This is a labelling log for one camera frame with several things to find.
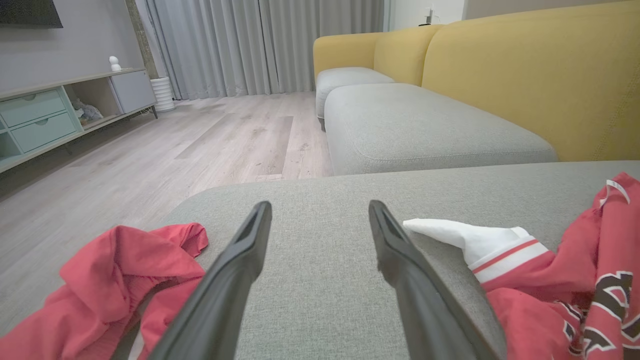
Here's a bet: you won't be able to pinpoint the clutter on cabinet shelf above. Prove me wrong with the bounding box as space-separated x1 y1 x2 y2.
72 98 104 127

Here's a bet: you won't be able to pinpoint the medium grey sofa seat cushion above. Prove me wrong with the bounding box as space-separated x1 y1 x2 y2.
323 82 559 177

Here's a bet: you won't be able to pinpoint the black wall television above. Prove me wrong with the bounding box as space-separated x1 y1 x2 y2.
0 0 64 29

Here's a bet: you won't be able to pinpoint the red shorts with white trim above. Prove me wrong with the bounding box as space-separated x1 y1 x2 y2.
0 222 210 360

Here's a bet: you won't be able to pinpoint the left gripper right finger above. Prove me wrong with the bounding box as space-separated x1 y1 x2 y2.
368 199 503 360

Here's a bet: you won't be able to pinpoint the narrow yellow sofa backrest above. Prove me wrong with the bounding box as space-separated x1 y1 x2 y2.
372 24 447 87

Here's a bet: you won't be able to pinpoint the grey cabinet door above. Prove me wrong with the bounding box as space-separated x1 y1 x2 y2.
110 70 158 115

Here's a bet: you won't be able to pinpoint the large grey sofa seat cushion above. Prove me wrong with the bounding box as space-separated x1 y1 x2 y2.
110 160 640 360

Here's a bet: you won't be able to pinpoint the teal cabinet drawer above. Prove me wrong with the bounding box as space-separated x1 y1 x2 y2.
0 89 67 129
10 111 79 154

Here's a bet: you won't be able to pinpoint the white ribbed round bin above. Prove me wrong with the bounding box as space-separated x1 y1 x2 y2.
150 76 177 113

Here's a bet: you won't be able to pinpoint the grey pleated curtain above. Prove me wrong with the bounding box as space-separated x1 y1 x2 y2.
134 0 387 101

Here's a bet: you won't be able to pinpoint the red white sports jersey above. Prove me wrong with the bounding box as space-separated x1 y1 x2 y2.
402 171 640 360

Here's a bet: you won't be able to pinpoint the long low TV cabinet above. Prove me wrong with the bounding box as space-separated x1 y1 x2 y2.
0 67 159 175

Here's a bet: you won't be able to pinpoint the small grey sofa seat cushion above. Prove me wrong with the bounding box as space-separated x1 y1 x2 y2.
315 66 397 120

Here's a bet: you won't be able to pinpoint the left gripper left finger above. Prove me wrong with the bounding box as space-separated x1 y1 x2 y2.
147 201 274 360

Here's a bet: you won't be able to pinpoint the wide yellow sofa backrest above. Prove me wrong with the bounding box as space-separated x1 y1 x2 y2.
421 0 640 163

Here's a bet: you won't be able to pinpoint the yellow sofa end backrest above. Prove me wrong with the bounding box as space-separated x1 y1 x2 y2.
313 32 387 82

